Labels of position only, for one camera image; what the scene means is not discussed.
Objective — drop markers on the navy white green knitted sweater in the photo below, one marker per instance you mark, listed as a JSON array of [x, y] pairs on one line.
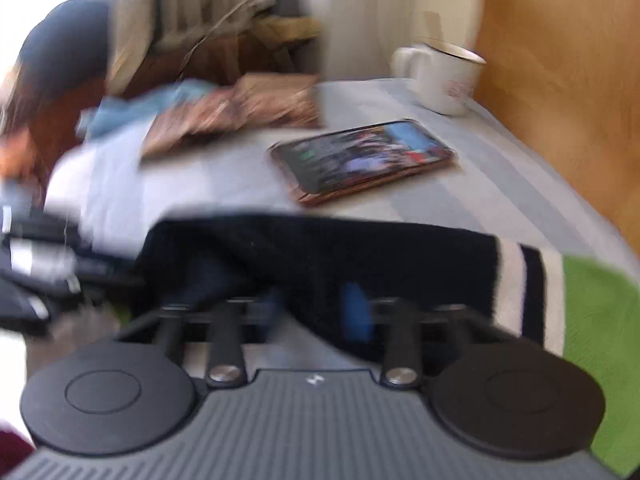
[[320, 255]]

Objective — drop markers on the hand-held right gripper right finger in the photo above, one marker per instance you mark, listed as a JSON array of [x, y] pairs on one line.
[[356, 312]]

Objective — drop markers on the white radiator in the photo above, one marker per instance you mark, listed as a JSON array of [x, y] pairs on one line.
[[170, 5]]

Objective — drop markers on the light blue cloth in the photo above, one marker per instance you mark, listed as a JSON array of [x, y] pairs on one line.
[[130, 110]]

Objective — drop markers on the grey striped bedsheet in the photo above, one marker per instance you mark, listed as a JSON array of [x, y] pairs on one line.
[[240, 185]]

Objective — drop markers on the smartphone in brown case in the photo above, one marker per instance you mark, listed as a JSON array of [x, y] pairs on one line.
[[362, 157]]

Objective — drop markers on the wooden headboard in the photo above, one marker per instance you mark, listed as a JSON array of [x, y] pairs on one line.
[[565, 85]]

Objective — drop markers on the maroon cloth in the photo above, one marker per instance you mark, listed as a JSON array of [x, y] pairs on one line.
[[12, 447]]

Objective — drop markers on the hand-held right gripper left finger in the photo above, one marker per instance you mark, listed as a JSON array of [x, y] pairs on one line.
[[226, 330]]

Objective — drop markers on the white mug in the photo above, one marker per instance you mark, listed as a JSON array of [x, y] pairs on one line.
[[445, 82]]

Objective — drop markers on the dark blue cap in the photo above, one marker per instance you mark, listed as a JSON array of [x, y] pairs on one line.
[[65, 50]]

